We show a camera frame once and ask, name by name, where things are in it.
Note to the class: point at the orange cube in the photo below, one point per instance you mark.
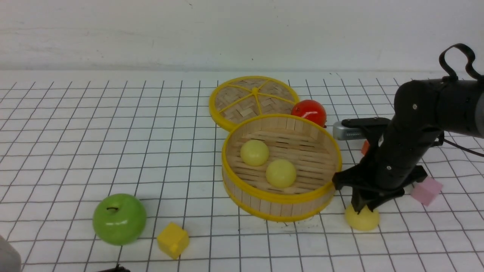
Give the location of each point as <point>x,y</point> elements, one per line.
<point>365,147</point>

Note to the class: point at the bamboo steamer tray yellow rim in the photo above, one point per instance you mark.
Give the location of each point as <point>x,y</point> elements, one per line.
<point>315,155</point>

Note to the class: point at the woven bamboo steamer lid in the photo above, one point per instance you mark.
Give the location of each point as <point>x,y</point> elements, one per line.
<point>246,97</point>

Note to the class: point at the pink cube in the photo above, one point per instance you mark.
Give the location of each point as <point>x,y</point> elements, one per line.
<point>426,192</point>

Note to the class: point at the black object bottom edge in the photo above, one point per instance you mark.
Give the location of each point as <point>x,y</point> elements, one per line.
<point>117,268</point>

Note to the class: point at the grey robot base corner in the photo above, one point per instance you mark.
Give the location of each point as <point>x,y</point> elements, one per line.
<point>10,259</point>

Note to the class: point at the yellow bun front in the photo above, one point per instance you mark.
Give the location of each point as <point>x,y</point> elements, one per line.
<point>281,173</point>

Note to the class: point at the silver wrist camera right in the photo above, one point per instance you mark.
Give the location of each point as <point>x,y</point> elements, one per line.
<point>341,131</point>

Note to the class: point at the white grid tablecloth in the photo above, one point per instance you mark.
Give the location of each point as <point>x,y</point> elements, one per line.
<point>71,139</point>

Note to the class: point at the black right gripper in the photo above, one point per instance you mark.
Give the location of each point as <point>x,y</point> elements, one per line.
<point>390,163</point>

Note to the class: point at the green apple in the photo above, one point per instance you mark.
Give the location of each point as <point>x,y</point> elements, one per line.
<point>119,219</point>

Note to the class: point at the yellow bun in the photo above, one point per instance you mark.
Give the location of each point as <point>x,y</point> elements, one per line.
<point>281,173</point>
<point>254,153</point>
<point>365,220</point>

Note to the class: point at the red tomato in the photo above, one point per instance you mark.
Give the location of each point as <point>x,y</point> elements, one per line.
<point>312,111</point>

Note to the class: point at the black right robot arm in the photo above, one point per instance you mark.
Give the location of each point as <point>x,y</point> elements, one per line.
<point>424,111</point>

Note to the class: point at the yellow cube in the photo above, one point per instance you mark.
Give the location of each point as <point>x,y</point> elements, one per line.
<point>173,240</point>

